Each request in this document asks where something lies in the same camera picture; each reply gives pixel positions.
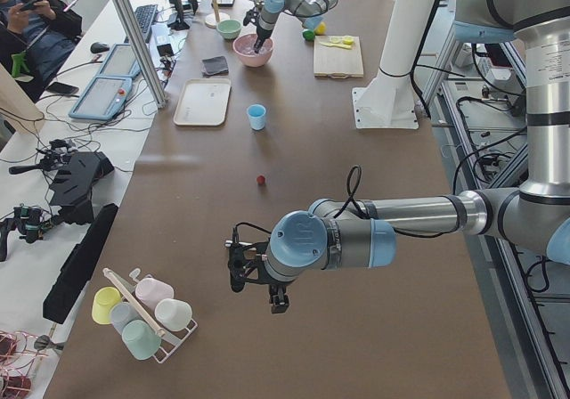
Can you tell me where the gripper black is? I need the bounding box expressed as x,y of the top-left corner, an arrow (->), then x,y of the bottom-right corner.
224,223 -> 290,314
242,9 -> 273,54

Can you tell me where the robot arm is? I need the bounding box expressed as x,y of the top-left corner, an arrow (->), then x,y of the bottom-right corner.
225,0 -> 569,314
243,0 -> 338,53

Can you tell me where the clear ice cubes heap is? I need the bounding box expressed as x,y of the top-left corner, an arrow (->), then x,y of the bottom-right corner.
235,40 -> 273,58

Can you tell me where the light blue cup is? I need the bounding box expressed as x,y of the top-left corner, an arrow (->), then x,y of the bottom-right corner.
246,104 -> 266,131

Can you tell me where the white cup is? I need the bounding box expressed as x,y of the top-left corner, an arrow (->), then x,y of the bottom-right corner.
154,298 -> 192,331

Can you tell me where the pink cup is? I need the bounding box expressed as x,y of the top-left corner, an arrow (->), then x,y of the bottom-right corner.
134,277 -> 175,310

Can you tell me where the mint green cup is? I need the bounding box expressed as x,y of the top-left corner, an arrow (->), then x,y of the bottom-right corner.
121,320 -> 161,361

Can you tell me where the grey cup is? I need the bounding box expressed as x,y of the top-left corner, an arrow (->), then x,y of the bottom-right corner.
110,302 -> 137,334

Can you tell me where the yellow cup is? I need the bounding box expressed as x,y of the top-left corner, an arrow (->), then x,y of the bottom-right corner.
91,286 -> 122,325

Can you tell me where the pink bowl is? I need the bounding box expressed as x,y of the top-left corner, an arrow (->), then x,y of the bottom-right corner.
232,34 -> 273,68

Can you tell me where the green bowl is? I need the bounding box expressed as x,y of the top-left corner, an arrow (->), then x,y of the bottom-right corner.
216,19 -> 241,40

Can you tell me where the grey microfibre cloth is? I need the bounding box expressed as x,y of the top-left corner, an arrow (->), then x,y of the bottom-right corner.
201,56 -> 229,77

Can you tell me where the green lime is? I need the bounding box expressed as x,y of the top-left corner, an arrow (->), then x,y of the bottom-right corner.
302,29 -> 315,41

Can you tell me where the whole yellow lemon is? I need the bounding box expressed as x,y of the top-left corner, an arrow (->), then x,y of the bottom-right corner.
313,21 -> 327,36

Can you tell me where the yellow plastic knife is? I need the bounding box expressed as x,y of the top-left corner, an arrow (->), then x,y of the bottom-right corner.
318,41 -> 353,50

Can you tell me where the wooden cutting board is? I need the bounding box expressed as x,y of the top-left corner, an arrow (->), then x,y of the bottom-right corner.
313,36 -> 364,78

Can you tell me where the cream serving tray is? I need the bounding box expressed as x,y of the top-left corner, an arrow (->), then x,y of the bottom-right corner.
173,78 -> 231,126

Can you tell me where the black keyboard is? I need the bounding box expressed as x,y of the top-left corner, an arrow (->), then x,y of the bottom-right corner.
134,4 -> 158,43

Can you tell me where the blue teach pendant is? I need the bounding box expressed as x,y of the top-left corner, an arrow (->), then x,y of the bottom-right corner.
69,75 -> 133,121
98,44 -> 141,78

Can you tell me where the black computer mouse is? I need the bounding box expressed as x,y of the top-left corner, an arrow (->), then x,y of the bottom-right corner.
90,42 -> 110,54

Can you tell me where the black smartphone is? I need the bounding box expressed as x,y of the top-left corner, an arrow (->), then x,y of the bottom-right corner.
45,82 -> 79,96

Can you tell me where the black long bar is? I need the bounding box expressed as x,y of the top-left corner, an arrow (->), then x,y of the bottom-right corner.
43,203 -> 118,324

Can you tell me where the seated person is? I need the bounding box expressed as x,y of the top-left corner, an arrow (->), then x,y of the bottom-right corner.
1,0 -> 83,102

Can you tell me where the white wire cup rack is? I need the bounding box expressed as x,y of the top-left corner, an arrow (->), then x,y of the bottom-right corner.
102,268 -> 199,363

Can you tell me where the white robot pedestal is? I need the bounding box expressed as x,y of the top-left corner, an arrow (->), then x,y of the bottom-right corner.
353,0 -> 439,129

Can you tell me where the aluminium frame post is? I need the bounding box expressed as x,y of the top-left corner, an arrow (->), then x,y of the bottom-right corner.
112,0 -> 167,109

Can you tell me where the black stand bracket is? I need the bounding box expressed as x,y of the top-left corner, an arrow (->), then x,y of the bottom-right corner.
49,151 -> 114,224

